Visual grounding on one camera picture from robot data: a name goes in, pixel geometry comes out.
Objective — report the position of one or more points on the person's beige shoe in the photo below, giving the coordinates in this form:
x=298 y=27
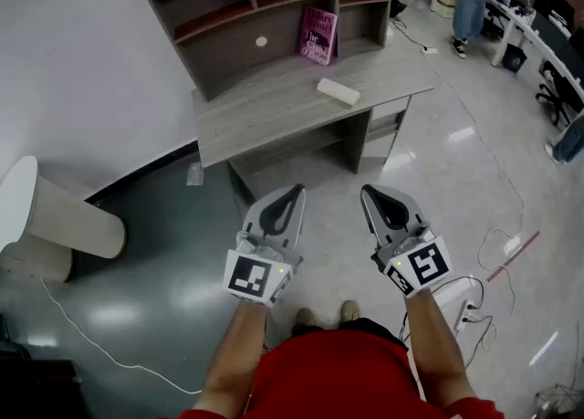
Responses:
x=349 y=311
x=305 y=319

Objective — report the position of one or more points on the dark cabinet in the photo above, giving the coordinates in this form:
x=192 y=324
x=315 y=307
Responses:
x=32 y=385

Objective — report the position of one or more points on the black waste bin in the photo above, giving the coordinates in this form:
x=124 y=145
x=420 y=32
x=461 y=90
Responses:
x=514 y=59

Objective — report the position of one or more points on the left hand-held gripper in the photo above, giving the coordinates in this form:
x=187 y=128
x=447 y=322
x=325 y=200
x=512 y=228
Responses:
x=248 y=275

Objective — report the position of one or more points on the grey wooden shelf hutch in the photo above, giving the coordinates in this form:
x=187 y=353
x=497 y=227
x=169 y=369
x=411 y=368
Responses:
x=219 y=49

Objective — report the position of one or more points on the person's right forearm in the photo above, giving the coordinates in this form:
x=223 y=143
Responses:
x=433 y=348

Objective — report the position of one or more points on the black office chair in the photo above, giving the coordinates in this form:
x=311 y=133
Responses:
x=559 y=97

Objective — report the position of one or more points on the person's left forearm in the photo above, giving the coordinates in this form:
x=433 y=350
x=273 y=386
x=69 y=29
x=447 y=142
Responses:
x=228 y=353

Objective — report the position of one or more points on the pink book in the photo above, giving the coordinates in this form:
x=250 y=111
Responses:
x=318 y=36

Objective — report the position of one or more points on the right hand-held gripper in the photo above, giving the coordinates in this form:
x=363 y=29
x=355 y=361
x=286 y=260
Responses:
x=424 y=264

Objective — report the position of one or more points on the person's right beige shoe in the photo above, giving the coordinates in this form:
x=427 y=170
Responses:
x=349 y=311

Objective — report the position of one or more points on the clear plastic bag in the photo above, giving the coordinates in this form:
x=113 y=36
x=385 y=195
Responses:
x=195 y=175

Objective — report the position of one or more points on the small white power strip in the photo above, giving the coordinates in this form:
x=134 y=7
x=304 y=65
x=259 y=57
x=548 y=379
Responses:
x=430 y=49

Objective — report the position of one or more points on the black bag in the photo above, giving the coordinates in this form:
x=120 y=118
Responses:
x=398 y=7

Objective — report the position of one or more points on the long white office desk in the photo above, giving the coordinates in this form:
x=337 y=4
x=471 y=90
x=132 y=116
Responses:
x=524 y=27

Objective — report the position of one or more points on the white storage crate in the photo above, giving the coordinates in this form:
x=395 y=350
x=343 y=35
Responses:
x=445 y=4

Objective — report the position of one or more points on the person's red shirt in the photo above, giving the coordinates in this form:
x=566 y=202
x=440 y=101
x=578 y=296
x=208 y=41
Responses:
x=337 y=380

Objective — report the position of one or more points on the wooden shelf unit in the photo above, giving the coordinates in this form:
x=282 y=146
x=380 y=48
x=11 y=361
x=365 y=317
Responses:
x=274 y=111

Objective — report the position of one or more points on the person's black trousers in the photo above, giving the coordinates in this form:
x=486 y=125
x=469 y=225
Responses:
x=365 y=328

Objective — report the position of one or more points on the person's left beige shoe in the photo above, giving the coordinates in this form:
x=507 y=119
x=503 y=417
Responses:
x=305 y=319

